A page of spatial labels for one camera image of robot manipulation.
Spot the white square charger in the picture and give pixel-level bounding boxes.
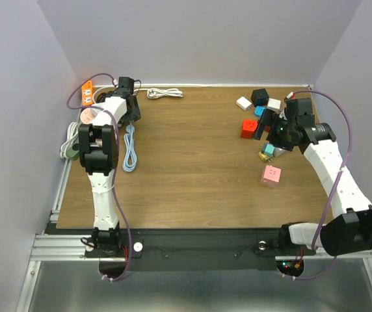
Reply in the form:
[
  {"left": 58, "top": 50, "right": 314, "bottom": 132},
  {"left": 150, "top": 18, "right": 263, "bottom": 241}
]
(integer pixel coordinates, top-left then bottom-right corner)
[{"left": 267, "top": 98, "right": 281, "bottom": 112}]

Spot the red cube socket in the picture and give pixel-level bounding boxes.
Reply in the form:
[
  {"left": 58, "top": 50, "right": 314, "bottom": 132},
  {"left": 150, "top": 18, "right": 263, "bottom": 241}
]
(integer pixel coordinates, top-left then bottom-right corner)
[{"left": 240, "top": 119, "right": 258, "bottom": 139}]

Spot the white cube socket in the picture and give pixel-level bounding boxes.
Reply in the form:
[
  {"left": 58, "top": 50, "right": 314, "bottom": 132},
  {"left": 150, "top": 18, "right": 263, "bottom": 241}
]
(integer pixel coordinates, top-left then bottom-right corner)
[{"left": 273, "top": 147, "right": 286, "bottom": 157}]

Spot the round pink socket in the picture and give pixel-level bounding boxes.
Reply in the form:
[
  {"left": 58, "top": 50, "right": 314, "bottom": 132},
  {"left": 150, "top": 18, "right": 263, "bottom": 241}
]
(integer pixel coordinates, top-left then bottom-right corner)
[{"left": 79, "top": 107, "right": 100, "bottom": 124}]

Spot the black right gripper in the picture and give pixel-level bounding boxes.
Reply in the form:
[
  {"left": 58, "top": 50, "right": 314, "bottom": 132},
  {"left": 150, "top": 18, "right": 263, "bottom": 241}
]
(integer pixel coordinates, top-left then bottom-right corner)
[{"left": 250, "top": 108, "right": 296, "bottom": 151}]

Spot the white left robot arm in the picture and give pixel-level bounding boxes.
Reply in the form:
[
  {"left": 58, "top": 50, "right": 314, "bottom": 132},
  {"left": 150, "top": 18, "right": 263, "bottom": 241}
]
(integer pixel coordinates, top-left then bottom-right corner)
[{"left": 78, "top": 77, "right": 138, "bottom": 256}]

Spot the blue plug adapter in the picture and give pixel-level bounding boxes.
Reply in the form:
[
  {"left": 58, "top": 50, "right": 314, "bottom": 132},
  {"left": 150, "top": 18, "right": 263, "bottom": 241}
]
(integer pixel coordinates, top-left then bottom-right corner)
[{"left": 254, "top": 106, "right": 266, "bottom": 118}]

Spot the white flat charger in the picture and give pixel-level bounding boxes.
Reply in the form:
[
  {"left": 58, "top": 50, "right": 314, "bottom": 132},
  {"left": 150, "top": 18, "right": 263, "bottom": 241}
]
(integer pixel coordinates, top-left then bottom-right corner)
[{"left": 235, "top": 97, "right": 252, "bottom": 111}]

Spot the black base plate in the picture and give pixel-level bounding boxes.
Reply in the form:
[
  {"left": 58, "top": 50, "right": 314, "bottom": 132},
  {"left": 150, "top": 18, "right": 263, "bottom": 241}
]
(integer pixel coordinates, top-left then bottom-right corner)
[{"left": 81, "top": 228, "right": 313, "bottom": 272}]

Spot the white coiled cable left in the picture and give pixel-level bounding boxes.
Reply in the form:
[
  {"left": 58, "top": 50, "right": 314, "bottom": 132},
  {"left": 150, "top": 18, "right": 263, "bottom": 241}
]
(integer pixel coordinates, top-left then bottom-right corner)
[{"left": 59, "top": 121, "right": 80, "bottom": 159}]

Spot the orange power strip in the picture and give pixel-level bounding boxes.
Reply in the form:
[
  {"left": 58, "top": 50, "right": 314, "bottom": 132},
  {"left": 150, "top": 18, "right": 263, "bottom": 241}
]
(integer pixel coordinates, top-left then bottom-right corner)
[{"left": 81, "top": 80, "right": 93, "bottom": 106}]

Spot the pink cube socket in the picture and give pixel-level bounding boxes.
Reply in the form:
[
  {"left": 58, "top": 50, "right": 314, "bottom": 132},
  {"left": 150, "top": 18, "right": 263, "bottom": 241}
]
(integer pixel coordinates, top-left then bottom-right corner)
[{"left": 260, "top": 165, "right": 282, "bottom": 188}]

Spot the yellow small plug adapter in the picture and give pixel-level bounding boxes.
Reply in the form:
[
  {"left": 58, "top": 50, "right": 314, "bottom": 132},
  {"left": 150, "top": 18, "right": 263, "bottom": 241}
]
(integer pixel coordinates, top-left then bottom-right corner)
[{"left": 258, "top": 151, "right": 274, "bottom": 163}]

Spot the white bundled cable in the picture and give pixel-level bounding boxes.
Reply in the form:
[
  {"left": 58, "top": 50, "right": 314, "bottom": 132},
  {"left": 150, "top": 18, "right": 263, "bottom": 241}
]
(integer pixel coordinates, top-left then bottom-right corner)
[{"left": 146, "top": 87, "right": 184, "bottom": 100}]

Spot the black cube adapter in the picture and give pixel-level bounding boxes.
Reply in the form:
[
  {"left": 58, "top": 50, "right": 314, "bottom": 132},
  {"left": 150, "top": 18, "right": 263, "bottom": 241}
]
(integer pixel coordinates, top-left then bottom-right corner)
[{"left": 251, "top": 88, "right": 269, "bottom": 107}]

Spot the dark green power strip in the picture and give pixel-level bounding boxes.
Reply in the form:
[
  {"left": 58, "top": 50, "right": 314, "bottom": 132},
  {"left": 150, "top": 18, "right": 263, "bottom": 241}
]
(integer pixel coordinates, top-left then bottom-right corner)
[{"left": 65, "top": 143, "right": 79, "bottom": 161}]

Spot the teal small plug adapter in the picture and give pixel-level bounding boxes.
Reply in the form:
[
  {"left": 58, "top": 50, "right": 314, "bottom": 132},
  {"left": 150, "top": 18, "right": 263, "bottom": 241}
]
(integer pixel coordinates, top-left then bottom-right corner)
[{"left": 261, "top": 144, "right": 275, "bottom": 157}]

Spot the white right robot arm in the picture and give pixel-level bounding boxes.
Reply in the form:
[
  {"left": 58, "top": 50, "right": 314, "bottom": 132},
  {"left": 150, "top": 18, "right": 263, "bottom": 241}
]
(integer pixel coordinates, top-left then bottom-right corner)
[{"left": 252, "top": 93, "right": 372, "bottom": 257}]

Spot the light blue cable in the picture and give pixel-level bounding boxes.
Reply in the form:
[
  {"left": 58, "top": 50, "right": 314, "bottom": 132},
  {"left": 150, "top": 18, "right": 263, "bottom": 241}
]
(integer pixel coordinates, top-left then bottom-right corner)
[{"left": 122, "top": 122, "right": 139, "bottom": 173}]

